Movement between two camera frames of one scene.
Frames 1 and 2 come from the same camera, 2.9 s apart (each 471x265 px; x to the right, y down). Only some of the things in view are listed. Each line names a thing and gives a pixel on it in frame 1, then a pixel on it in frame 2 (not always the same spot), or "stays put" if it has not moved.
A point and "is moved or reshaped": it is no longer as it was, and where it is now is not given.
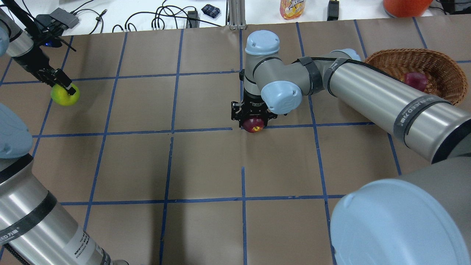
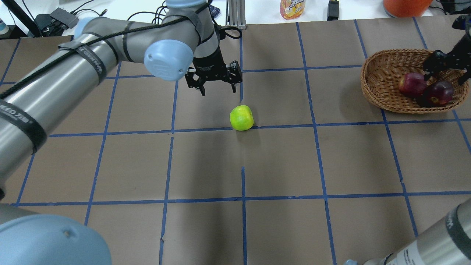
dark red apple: x=253 y=124 to x=438 y=94
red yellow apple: x=417 y=80 stays put
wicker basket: x=445 y=81 stays put
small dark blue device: x=211 y=11 stays put
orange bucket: x=406 y=8 stays put
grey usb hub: x=65 y=17 stays put
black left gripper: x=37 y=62 to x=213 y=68
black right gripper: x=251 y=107 to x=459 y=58
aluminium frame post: x=235 y=14 stays put
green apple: x=60 y=95 is moved or reshaped
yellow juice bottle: x=290 y=9 stays put
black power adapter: x=333 y=10 stays put
